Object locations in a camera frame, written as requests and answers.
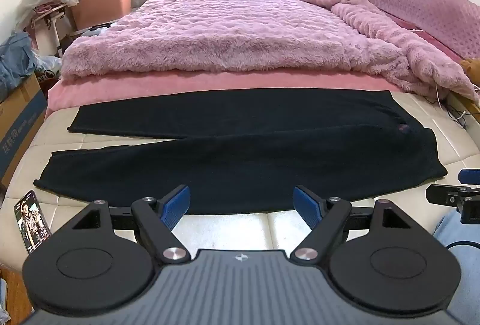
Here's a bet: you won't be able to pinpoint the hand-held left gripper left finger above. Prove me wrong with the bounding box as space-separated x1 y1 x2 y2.
64 184 192 266

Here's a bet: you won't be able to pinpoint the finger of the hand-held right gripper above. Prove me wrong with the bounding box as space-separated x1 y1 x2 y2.
425 183 480 206
458 168 480 184

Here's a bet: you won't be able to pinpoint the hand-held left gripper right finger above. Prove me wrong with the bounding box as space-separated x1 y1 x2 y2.
292 185 418 263

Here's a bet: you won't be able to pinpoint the black pants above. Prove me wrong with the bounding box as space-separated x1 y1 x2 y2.
33 88 449 215

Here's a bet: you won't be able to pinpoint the cream leather mattress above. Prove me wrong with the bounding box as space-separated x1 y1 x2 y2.
0 90 480 273

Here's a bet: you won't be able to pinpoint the light blue cloth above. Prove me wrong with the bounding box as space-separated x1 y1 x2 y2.
431 212 480 325

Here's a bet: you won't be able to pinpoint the brown plush toy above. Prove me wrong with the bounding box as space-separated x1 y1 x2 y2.
459 59 480 86

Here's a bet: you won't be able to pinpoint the pink bed sheet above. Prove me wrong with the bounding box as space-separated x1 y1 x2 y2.
45 68 402 121

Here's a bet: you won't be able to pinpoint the smartphone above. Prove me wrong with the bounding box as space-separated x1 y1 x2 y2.
13 190 52 256

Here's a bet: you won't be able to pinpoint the cardboard box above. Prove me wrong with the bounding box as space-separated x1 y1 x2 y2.
0 72 49 191

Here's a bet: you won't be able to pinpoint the purple fluffy blanket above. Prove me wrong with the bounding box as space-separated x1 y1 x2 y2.
61 0 480 106

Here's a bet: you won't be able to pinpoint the printed plastic bag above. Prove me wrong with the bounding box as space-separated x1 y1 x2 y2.
35 55 62 81

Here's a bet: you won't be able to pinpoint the pink storage box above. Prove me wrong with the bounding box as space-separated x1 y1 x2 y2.
69 0 132 31

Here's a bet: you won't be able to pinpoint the metal rack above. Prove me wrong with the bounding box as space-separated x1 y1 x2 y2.
30 0 134 59

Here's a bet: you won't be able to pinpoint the blue denim cloth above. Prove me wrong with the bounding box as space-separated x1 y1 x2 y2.
0 32 38 102

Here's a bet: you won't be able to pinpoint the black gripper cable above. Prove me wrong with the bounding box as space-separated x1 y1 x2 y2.
446 240 480 251

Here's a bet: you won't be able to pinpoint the dark cable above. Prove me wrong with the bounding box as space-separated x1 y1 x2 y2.
444 100 469 129

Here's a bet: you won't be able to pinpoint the white cable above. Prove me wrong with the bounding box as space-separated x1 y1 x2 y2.
434 83 466 122

